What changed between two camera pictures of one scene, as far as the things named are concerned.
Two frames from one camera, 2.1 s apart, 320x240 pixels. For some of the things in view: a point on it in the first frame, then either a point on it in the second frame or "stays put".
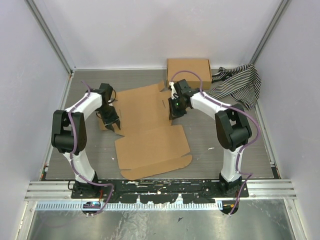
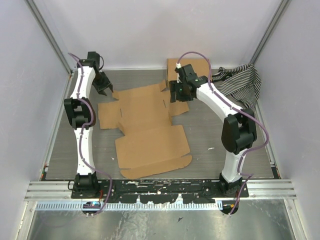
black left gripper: x=106 y=121 -> x=107 y=84
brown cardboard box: x=150 y=144 stays put
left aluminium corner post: x=50 y=36 stays put
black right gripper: x=174 y=114 -> x=174 y=87
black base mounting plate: x=192 y=191 stays put
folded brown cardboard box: x=201 y=66 stays put
